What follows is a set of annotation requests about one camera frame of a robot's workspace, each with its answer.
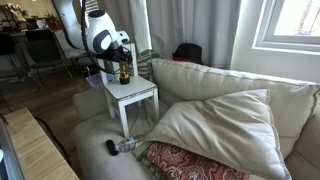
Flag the light wooden table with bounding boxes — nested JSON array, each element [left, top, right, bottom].
[[5, 108, 80, 180]]

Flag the black hat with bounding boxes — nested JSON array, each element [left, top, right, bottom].
[[172, 43, 203, 65]]

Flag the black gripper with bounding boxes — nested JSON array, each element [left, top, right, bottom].
[[98, 46, 132, 63]]

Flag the black cable on floor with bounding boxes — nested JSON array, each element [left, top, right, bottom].
[[33, 116, 72, 165]]

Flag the clear plastic water bottle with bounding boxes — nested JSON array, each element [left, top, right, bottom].
[[115, 135, 146, 152]]

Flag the red patterned cushion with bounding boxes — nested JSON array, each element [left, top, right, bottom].
[[146, 142, 249, 180]]

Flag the yellow black flashlight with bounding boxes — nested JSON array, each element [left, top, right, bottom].
[[119, 61, 130, 85]]

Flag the black office chair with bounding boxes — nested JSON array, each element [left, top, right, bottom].
[[26, 29, 72, 84]]

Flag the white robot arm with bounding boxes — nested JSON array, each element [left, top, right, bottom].
[[52, 0, 130, 62]]

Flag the translucent plastic storage bin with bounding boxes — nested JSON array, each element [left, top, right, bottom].
[[86, 73, 114, 88]]

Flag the small white wooden chair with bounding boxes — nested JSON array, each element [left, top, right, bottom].
[[101, 43, 159, 138]]

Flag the grey curtain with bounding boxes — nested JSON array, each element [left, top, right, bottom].
[[97, 0, 241, 69]]

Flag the black remote control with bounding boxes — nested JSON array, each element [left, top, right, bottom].
[[106, 140, 119, 156]]

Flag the white window frame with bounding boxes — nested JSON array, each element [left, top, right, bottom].
[[253, 0, 320, 55]]

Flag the large beige pillow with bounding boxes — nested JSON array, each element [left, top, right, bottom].
[[146, 89, 291, 180]]

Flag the beige sofa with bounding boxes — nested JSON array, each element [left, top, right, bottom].
[[72, 59, 320, 180]]

